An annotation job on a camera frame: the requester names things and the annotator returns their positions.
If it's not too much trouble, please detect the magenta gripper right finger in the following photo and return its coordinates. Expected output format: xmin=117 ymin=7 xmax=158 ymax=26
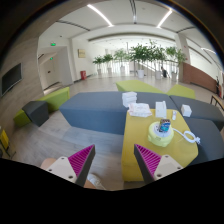
xmin=133 ymin=143 xmax=184 ymax=185

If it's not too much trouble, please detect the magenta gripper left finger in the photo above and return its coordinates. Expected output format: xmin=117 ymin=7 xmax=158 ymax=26
xmin=45 ymin=143 xmax=97 ymax=188

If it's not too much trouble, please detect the round light green charger base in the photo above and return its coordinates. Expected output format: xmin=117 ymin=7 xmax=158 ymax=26
xmin=148 ymin=122 xmax=174 ymax=147

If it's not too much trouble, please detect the white shoe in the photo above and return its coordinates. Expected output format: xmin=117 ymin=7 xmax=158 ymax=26
xmin=87 ymin=174 xmax=105 ymax=190

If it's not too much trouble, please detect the yellow low table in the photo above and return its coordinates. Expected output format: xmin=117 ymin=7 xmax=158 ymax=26
xmin=120 ymin=108 xmax=200 ymax=183

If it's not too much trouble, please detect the white plastic bag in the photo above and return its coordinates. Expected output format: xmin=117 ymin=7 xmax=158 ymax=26
xmin=128 ymin=103 xmax=152 ymax=117

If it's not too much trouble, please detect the large grey blue ottoman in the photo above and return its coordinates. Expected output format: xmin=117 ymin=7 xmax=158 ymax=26
xmin=58 ymin=91 xmax=179 ymax=136

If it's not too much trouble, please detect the white tissue box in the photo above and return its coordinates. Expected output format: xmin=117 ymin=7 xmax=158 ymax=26
xmin=155 ymin=101 xmax=167 ymax=118

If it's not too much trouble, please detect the small white bottle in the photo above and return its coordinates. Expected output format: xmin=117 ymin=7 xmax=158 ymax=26
xmin=172 ymin=110 xmax=177 ymax=120

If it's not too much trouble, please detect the small white cube box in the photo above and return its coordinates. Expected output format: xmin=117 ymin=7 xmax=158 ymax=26
xmin=181 ymin=105 xmax=192 ymax=117

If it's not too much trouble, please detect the white stacked box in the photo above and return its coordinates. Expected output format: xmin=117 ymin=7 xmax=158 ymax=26
xmin=122 ymin=92 xmax=137 ymax=107

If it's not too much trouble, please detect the green bench seat left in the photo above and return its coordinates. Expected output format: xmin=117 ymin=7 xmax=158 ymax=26
xmin=13 ymin=87 xmax=70 ymax=127

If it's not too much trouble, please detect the dark grey cube stool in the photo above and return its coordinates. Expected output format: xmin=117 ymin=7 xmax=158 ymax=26
xmin=23 ymin=101 xmax=49 ymax=127

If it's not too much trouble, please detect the green ottoman far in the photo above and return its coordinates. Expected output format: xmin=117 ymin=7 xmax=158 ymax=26
xmin=116 ymin=80 xmax=163 ymax=94

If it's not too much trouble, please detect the yellow object left edge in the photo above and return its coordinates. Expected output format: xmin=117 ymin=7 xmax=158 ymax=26
xmin=0 ymin=130 xmax=15 ymax=159

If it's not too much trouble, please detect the red fire extinguisher box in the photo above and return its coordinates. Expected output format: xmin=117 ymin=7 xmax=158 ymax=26
xmin=80 ymin=70 xmax=87 ymax=80

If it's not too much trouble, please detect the potted plant left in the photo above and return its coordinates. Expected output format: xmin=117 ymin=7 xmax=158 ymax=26
xmin=93 ymin=56 xmax=104 ymax=76

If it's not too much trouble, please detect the potted plant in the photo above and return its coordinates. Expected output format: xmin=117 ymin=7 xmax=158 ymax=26
xmin=93 ymin=56 xmax=104 ymax=76
xmin=130 ymin=44 xmax=150 ymax=78

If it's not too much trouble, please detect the potted plant centre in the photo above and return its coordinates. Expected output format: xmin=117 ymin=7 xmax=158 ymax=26
xmin=130 ymin=44 xmax=150 ymax=78

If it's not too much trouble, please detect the white charger cable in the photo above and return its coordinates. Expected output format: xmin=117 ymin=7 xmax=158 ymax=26
xmin=171 ymin=127 xmax=202 ymax=145

